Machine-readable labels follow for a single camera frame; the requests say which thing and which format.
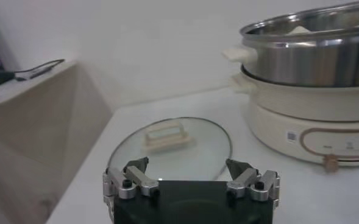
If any cream electric cooker base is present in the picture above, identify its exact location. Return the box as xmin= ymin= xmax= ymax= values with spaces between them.
xmin=229 ymin=71 xmax=359 ymax=173

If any white side table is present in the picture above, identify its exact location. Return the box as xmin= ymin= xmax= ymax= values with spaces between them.
xmin=0 ymin=60 xmax=113 ymax=224

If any stainless steel steamer pot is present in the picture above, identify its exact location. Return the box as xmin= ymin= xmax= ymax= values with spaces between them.
xmin=221 ymin=0 xmax=359 ymax=89

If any round glass lid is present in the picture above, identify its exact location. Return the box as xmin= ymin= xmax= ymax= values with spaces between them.
xmin=107 ymin=117 xmax=233 ymax=183

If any white steamed baozi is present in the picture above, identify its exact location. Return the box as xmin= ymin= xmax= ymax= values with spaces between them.
xmin=287 ymin=25 xmax=313 ymax=35

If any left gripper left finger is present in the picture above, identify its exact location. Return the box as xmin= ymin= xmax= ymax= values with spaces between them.
xmin=104 ymin=156 xmax=161 ymax=201

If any grey usb hub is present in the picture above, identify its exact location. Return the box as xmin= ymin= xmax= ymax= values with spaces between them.
xmin=14 ymin=65 xmax=54 ymax=82

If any black usb hub cable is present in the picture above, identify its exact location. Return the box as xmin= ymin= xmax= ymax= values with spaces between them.
xmin=13 ymin=58 xmax=66 ymax=75

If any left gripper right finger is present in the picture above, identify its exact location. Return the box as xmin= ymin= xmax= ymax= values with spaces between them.
xmin=225 ymin=158 xmax=282 ymax=203

